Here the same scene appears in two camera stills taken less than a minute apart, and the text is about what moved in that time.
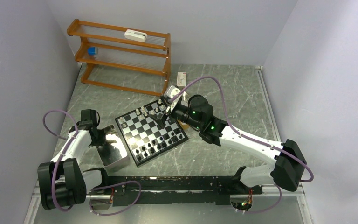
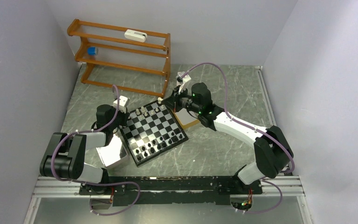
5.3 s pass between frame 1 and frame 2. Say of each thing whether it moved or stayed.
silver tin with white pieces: stayed
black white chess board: stayed
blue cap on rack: stayed
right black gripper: moved
